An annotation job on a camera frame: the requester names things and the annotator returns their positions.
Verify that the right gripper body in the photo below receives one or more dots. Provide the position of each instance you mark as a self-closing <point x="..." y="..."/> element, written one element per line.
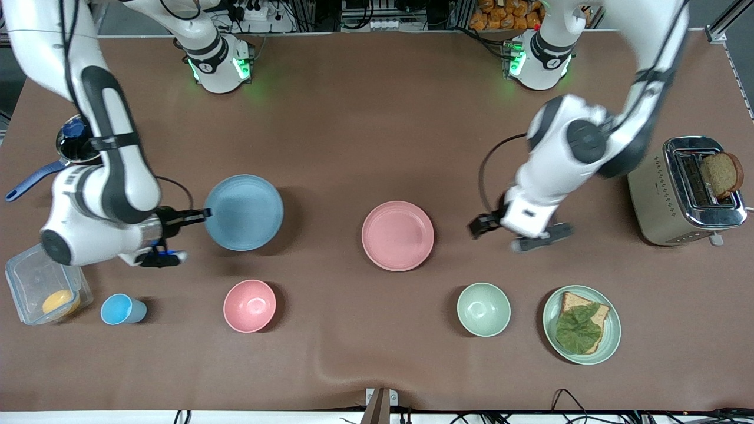
<point x="172" y="216"/>

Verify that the blue plate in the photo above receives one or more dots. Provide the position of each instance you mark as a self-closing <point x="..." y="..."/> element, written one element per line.
<point x="243" y="213"/>

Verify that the pink plate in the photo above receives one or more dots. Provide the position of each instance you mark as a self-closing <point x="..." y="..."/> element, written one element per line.
<point x="398" y="235"/>

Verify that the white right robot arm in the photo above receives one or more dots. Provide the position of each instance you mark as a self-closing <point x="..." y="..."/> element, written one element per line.
<point x="118" y="182"/>

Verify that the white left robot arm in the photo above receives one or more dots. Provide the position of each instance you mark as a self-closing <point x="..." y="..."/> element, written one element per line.
<point x="583" y="141"/>

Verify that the green bowl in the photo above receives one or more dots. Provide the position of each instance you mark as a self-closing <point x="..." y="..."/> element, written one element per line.
<point x="483" y="310"/>

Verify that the blue cup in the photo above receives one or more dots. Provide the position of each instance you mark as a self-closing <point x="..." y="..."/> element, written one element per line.
<point x="118" y="309"/>

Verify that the brown bread slice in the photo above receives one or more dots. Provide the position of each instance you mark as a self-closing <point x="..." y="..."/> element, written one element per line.
<point x="572" y="301"/>

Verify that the pink bowl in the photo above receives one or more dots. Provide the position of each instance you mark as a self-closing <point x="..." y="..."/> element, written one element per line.
<point x="250" y="306"/>

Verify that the yellow round fruit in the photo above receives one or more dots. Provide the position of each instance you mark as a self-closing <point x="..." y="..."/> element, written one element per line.
<point x="59" y="302"/>

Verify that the beige chrome toaster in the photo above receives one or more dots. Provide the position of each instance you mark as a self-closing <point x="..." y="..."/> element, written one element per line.
<point x="654" y="200"/>

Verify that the green lettuce leaf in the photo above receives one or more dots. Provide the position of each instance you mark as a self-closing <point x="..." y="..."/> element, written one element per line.
<point x="577" y="330"/>

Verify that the glass lid blue knob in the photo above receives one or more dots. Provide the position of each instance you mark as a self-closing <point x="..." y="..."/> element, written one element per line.
<point x="73" y="131"/>

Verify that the clear plastic container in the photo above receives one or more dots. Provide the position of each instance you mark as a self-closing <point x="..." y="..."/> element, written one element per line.
<point x="35" y="288"/>

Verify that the green plate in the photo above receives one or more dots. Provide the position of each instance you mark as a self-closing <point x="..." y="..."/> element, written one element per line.
<point x="611" y="335"/>

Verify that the brown table cloth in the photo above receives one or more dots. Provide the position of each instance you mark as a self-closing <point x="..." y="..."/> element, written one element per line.
<point x="353" y="147"/>

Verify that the brown toast slice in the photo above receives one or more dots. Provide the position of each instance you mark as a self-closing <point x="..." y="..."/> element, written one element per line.
<point x="721" y="174"/>

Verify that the orange snack packets pile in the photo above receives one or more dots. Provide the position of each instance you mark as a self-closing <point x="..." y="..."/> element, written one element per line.
<point x="506" y="15"/>

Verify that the white power strip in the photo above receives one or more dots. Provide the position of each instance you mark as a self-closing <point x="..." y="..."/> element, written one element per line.
<point x="386" y="25"/>

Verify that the grey metal camera bracket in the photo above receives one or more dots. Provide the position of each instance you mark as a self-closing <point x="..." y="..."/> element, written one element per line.
<point x="380" y="406"/>

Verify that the aluminium frame profile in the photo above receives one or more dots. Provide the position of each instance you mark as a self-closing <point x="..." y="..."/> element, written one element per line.
<point x="717" y="34"/>

